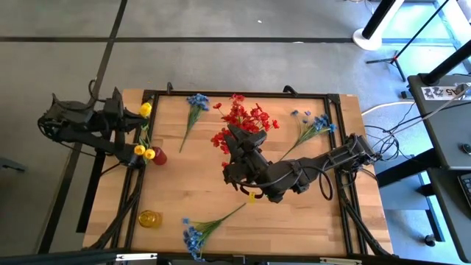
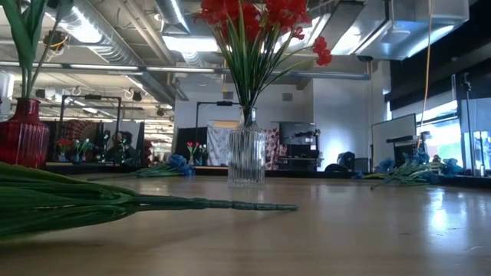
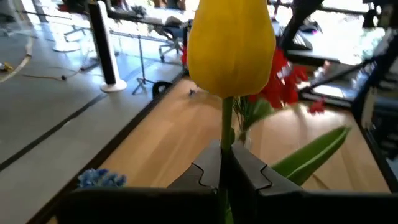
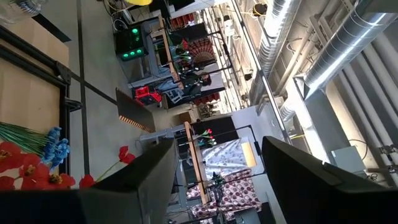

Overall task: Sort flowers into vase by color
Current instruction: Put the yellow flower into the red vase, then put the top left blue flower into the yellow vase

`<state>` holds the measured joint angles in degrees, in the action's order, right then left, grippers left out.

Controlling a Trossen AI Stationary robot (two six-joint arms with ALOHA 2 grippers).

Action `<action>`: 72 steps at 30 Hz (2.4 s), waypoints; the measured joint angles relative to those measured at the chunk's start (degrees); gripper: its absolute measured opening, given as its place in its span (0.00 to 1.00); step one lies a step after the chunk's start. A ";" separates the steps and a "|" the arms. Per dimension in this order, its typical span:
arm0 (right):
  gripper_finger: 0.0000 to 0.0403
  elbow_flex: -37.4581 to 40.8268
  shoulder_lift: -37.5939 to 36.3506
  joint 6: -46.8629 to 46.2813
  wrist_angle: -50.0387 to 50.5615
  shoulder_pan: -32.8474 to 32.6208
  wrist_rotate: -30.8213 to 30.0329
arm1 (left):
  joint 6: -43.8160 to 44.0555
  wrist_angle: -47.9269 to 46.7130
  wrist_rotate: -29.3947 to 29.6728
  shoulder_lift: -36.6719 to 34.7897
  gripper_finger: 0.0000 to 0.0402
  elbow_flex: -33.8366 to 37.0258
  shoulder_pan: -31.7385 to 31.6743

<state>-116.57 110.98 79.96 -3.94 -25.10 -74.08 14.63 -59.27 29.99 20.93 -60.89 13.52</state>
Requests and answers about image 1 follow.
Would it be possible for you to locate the black tripod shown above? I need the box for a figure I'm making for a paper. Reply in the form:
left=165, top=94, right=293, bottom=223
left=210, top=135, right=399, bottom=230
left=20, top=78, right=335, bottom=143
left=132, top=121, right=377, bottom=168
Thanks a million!
left=366, top=0, right=450, bottom=82

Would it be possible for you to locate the silver aluminium bracket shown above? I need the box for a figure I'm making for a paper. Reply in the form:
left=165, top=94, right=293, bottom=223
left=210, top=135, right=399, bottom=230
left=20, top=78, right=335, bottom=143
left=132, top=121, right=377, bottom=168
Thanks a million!
left=319, top=256, right=364, bottom=265
left=116, top=252, right=158, bottom=262

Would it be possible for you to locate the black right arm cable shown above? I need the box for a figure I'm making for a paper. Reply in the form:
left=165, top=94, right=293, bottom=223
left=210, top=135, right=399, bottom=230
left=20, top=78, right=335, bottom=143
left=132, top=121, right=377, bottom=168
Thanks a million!
left=224, top=167, right=335, bottom=202

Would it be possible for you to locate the black diagonal pole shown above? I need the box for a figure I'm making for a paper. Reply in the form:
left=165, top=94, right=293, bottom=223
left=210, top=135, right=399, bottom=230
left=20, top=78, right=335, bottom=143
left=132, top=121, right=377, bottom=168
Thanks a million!
left=421, top=38, right=471, bottom=86

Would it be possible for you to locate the blue artificial flower bunch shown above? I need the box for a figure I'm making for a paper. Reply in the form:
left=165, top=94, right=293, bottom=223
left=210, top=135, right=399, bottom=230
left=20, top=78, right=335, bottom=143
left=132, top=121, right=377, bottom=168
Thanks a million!
left=286, top=109, right=338, bottom=155
left=182, top=202, right=248, bottom=263
left=179, top=93, right=210, bottom=154

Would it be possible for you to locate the amber glass vase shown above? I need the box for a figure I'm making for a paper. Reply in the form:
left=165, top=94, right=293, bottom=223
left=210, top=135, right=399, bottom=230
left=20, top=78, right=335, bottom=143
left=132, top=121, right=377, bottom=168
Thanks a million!
left=138, top=210, right=163, bottom=230

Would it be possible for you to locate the white paper label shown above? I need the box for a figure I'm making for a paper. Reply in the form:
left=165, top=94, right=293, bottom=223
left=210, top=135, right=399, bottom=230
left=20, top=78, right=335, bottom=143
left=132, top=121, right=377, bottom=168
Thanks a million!
left=420, top=85, right=468, bottom=102

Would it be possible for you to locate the black desk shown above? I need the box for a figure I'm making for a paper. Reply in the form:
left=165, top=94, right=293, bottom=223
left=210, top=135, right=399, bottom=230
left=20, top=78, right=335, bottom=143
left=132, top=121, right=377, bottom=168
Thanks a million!
left=407, top=72, right=471, bottom=264

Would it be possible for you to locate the white floor cable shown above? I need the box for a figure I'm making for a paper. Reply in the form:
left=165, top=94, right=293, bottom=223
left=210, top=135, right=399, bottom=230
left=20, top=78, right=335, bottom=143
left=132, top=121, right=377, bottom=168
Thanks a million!
left=361, top=99, right=416, bottom=117

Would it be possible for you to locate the black keyboard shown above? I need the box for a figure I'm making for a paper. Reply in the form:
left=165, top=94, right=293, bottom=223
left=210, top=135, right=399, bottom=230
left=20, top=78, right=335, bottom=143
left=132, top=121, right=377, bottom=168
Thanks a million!
left=457, top=172, right=471, bottom=211

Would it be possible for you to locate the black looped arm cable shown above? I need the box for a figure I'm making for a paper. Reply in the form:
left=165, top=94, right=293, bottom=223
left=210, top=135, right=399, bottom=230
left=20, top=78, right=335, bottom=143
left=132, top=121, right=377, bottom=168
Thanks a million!
left=87, top=78, right=107, bottom=105

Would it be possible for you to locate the red ribbed glass vase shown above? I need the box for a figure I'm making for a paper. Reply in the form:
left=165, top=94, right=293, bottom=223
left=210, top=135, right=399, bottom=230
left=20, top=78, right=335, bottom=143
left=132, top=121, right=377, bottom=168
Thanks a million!
left=151, top=146, right=169, bottom=166

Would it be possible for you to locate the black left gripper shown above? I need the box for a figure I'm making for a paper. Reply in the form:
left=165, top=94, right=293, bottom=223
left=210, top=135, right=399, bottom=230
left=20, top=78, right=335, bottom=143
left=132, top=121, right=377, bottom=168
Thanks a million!
left=101, top=87, right=144, bottom=143

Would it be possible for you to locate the white column stand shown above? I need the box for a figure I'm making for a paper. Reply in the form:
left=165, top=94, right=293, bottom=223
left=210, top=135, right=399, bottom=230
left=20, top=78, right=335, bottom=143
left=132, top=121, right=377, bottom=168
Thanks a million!
left=352, top=0, right=406, bottom=52

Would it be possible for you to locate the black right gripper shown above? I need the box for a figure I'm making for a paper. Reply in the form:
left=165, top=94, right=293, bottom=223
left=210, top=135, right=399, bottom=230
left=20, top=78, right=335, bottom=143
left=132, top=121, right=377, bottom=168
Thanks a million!
left=223, top=124, right=275, bottom=192

